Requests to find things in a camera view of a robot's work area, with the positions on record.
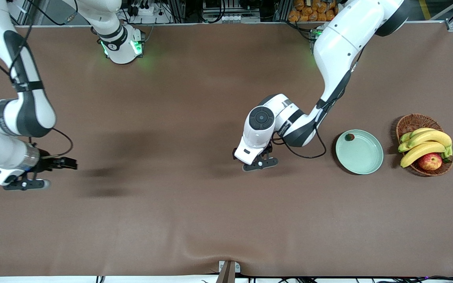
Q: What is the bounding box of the white power strip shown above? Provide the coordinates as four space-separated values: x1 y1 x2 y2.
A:
130 2 164 16

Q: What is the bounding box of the black equipment rack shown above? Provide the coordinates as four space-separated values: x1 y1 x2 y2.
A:
171 0 286 23

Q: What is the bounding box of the metal table clamp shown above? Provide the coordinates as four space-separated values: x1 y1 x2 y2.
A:
215 260 241 283

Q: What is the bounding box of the greenish yellow banana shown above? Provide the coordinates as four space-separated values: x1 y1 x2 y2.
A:
400 128 436 143

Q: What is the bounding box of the brown wicker basket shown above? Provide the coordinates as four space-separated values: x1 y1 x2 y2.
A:
396 114 453 176

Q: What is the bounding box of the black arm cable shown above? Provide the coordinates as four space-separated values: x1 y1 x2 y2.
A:
9 0 74 158
271 43 327 160

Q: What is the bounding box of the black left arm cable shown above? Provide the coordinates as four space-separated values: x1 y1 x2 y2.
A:
271 43 327 160

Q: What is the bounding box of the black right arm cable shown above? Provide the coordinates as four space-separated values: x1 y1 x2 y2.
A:
9 0 74 158

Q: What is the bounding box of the pale green round plate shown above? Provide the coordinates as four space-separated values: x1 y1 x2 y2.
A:
335 129 384 175

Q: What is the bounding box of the red apple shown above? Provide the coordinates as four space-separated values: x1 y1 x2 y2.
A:
418 153 443 171

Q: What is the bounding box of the brown table mat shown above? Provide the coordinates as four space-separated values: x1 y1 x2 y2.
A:
0 22 453 277

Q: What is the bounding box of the large yellow banana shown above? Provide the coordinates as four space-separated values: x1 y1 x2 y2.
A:
400 141 447 168
398 130 453 153

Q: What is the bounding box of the orange bread pile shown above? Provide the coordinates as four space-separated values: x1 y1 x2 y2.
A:
288 0 339 22

